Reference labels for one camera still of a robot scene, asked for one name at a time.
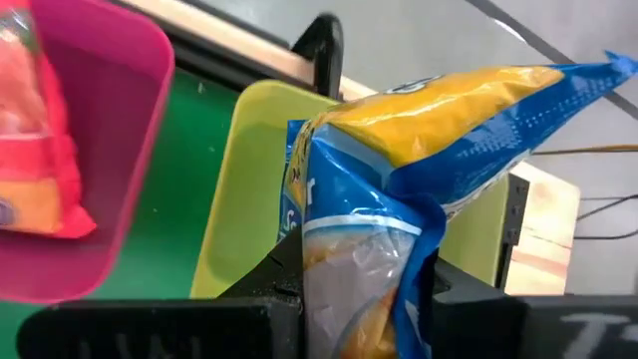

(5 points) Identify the thin dark floor cable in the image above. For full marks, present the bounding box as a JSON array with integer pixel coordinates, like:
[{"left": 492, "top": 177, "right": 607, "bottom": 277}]
[
  {"left": 575, "top": 192, "right": 638, "bottom": 221},
  {"left": 572, "top": 229, "right": 638, "bottom": 241}
]

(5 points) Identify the orange Maruchan noodle pack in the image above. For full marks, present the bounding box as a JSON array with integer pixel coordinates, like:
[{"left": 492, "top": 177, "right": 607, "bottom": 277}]
[{"left": 0, "top": 8, "right": 99, "bottom": 239}]

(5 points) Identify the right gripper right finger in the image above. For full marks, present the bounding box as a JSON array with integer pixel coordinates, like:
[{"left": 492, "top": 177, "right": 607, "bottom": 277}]
[{"left": 431, "top": 257, "right": 638, "bottom": 359}]

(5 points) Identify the yellow-green plastic bin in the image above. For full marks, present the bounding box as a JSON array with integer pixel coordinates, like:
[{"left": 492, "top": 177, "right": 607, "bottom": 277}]
[{"left": 190, "top": 78, "right": 510, "bottom": 301}]

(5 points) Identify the yellow floor cable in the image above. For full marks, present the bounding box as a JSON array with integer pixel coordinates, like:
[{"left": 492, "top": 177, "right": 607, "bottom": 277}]
[{"left": 529, "top": 144, "right": 638, "bottom": 157}]

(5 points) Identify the blue Maruchan noodle pack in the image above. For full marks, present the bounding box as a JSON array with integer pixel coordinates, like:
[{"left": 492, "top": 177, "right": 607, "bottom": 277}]
[{"left": 275, "top": 49, "right": 638, "bottom": 359}]

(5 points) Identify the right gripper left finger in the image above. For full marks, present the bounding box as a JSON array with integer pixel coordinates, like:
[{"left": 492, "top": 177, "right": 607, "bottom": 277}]
[{"left": 17, "top": 228, "right": 306, "bottom": 359}]

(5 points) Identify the red plastic bin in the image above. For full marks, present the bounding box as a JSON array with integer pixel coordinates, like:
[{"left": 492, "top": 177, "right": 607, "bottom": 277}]
[{"left": 0, "top": 0, "right": 176, "bottom": 305}]

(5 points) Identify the black frame clamp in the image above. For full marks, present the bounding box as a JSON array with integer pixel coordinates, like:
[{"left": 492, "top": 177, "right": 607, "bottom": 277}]
[{"left": 290, "top": 13, "right": 346, "bottom": 100}]

